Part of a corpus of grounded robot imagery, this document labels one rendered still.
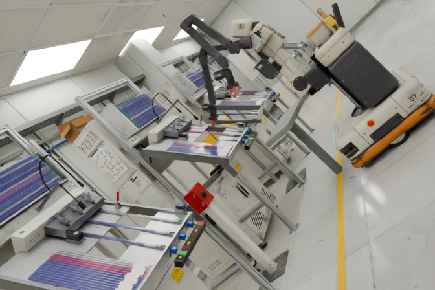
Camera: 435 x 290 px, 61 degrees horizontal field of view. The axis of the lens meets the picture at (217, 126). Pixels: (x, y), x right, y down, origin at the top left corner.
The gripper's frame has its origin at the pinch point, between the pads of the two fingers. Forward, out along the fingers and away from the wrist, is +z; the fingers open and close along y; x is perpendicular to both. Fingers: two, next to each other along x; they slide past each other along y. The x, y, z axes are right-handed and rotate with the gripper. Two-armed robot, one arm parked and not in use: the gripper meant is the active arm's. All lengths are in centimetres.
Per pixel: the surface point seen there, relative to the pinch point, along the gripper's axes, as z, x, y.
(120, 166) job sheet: 20, -62, 61
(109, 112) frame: -22, -74, 50
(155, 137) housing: -1, -38, 42
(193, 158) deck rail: 4, 2, 61
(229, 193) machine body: 40, 27, 45
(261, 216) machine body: 63, 53, 37
